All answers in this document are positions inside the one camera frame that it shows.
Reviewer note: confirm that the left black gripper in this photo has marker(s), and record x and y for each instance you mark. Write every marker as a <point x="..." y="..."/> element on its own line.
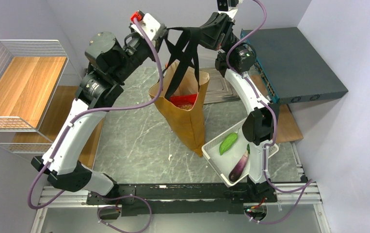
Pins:
<point x="158" y="41"/>

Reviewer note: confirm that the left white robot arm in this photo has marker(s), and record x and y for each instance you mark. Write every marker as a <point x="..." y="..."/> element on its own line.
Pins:
<point x="110" y="64"/>

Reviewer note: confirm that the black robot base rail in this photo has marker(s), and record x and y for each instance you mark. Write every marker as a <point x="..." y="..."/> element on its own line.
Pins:
<point x="184" y="198"/>

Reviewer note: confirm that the red snack packet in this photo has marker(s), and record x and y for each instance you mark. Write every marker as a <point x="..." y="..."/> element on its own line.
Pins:
<point x="185" y="102"/>

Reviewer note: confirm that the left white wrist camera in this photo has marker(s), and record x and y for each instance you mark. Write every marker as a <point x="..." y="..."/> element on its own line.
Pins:
<point x="147" y="24"/>

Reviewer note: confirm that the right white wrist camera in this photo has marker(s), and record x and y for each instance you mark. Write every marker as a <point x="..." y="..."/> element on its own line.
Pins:
<point x="229" y="7"/>

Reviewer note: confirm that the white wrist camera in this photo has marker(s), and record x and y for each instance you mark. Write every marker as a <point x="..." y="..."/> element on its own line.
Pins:
<point x="229" y="7"/>
<point x="147" y="24"/>

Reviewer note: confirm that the white plastic basket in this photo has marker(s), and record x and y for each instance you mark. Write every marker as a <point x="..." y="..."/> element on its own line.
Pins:
<point x="223" y="164"/>

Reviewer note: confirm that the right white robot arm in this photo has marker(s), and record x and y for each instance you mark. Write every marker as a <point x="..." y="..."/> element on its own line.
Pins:
<point x="261" y="120"/>

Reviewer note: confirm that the silver metal tray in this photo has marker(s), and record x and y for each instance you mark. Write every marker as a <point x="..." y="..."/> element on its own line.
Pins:
<point x="219" y="89"/>

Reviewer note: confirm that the green bitter gourd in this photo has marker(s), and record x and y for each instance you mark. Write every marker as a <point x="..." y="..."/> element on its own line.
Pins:
<point x="228" y="142"/>

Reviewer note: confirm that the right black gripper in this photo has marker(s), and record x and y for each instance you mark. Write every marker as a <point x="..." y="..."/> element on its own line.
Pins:
<point x="215" y="33"/>

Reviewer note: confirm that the purple eggplant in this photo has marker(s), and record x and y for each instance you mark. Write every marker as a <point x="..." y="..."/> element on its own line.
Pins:
<point x="238" y="169"/>

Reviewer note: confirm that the dark network switch box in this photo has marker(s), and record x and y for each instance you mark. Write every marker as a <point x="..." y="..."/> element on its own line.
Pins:
<point x="291" y="69"/>

